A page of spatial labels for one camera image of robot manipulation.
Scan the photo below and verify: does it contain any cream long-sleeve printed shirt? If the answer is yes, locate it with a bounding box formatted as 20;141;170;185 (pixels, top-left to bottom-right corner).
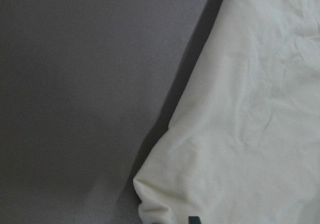
133;0;320;224

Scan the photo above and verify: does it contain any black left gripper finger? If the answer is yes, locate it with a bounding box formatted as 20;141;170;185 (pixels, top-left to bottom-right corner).
188;216;201;224

